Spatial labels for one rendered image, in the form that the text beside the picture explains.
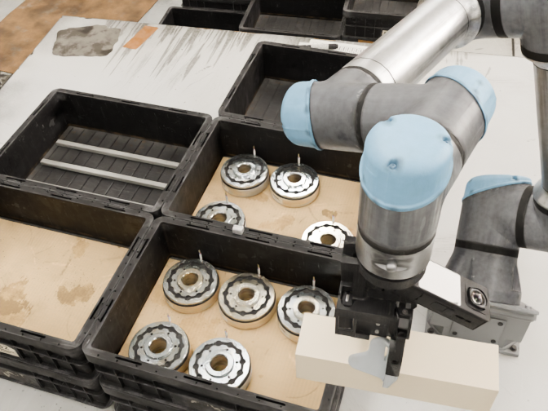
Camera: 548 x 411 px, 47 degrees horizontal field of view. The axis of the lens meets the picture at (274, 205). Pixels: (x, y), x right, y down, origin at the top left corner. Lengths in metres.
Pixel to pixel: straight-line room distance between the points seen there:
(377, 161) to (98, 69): 1.55
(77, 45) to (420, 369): 1.62
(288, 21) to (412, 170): 2.25
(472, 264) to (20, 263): 0.86
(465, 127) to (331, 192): 0.76
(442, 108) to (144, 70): 1.45
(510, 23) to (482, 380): 0.48
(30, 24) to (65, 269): 2.61
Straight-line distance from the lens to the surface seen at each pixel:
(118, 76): 1.96
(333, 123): 0.66
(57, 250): 1.32
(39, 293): 1.27
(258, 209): 1.30
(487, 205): 1.20
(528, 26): 0.96
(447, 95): 0.62
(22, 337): 1.10
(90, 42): 2.12
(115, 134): 1.54
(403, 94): 0.63
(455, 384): 0.79
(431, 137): 0.54
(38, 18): 3.82
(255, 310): 1.12
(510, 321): 1.22
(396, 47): 0.78
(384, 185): 0.53
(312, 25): 2.70
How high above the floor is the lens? 1.79
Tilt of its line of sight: 47 degrees down
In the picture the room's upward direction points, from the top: 3 degrees counter-clockwise
